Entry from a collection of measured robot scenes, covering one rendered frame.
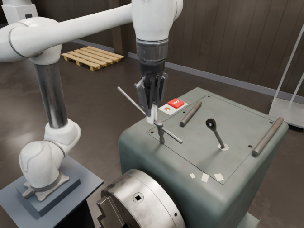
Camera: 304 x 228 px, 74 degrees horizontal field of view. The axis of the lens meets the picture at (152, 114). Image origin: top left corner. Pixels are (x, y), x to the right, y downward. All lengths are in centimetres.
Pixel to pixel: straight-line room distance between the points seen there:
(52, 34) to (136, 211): 59
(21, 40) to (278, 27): 353
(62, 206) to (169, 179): 75
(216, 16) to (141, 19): 354
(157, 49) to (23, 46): 45
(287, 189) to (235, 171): 184
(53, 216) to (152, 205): 74
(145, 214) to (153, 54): 45
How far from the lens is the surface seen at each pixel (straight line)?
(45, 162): 117
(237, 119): 97
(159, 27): 54
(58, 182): 130
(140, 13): 54
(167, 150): 75
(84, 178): 137
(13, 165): 282
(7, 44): 84
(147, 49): 56
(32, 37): 77
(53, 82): 107
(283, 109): 358
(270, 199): 239
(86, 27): 73
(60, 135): 122
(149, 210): 65
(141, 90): 61
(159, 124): 68
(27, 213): 135
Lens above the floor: 179
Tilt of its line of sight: 35 degrees down
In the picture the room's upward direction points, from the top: straight up
